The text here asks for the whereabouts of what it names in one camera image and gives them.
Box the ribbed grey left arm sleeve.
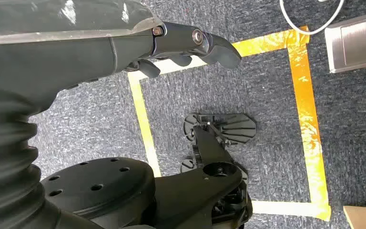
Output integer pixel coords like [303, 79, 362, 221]
[0, 90, 108, 229]

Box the black robot leg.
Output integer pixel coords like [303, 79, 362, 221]
[40, 125, 254, 229]

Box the silver metal floor socket plate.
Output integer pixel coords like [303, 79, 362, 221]
[324, 10, 366, 74]

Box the white cable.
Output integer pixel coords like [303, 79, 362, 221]
[279, 0, 346, 36]

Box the yellow floor tape square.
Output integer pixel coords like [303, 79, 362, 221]
[127, 26, 332, 222]

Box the black robot foot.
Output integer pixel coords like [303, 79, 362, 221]
[180, 113, 257, 174]

